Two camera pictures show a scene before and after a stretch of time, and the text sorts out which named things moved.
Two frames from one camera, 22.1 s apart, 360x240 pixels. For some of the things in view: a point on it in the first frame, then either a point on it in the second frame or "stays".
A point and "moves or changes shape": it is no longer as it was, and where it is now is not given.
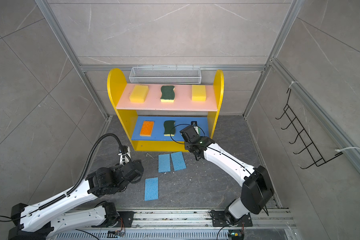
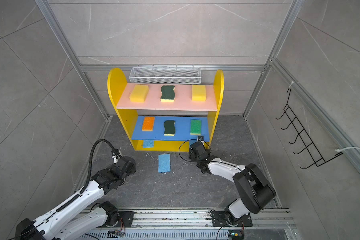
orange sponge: (147, 128) moves or changes shape
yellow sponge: (139, 94) stays
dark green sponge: (168, 94) stays
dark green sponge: (169, 129) stays
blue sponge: (164, 163) stays
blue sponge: (151, 189) -> (148, 143)
